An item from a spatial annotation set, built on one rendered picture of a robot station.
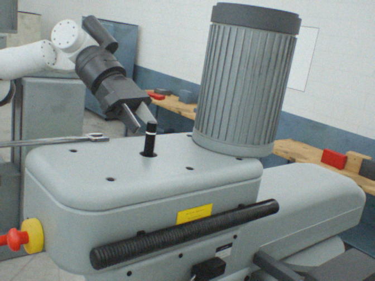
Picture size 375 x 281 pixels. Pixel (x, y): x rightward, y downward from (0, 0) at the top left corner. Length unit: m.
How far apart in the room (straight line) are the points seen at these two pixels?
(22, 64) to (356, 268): 0.85
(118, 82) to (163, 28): 6.96
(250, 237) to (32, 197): 0.51
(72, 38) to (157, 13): 7.14
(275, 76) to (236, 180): 0.24
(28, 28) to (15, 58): 8.28
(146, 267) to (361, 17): 4.74
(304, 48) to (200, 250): 4.87
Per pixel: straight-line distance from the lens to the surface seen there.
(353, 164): 4.68
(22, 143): 0.79
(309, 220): 1.20
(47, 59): 0.95
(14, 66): 0.98
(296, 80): 5.60
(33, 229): 0.73
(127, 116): 0.78
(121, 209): 0.65
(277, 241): 1.09
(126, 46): 8.16
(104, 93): 0.81
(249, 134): 0.86
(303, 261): 1.21
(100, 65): 0.83
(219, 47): 0.86
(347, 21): 5.32
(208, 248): 0.86
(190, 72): 7.08
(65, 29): 0.89
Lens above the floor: 2.15
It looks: 16 degrees down
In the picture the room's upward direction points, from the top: 9 degrees clockwise
